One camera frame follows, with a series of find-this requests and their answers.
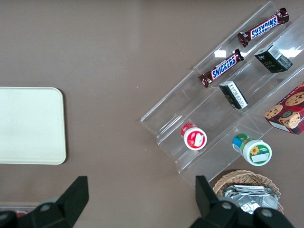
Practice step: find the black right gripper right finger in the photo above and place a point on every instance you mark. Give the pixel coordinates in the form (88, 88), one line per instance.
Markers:
(209, 206)

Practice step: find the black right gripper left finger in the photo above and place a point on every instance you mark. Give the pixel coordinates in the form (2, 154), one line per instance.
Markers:
(69, 204)

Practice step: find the light wicker basket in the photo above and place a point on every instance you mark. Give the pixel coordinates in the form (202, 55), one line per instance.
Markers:
(240, 178)

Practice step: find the beige plastic tray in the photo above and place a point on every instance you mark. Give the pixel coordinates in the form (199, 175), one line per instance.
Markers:
(31, 126)

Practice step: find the silver foil wrapped packs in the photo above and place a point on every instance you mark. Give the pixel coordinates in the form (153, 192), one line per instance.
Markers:
(249, 199)

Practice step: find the red lid white jar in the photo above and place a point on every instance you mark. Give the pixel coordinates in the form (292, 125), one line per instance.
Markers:
(194, 140)

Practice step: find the green lid sunflower jar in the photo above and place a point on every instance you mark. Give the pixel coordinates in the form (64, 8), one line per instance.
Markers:
(256, 152)

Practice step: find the clear acrylic stepped stand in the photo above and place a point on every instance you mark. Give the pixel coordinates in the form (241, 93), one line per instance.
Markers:
(171, 114)

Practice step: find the small black carton box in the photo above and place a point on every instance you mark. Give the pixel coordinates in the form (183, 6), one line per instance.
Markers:
(234, 95)
(273, 60)

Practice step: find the red chocolate chip cookie box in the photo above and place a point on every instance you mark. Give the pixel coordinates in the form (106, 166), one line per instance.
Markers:
(289, 111)

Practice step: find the Snickers chocolate bar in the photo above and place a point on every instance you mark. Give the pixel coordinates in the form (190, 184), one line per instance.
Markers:
(263, 28)
(223, 67)

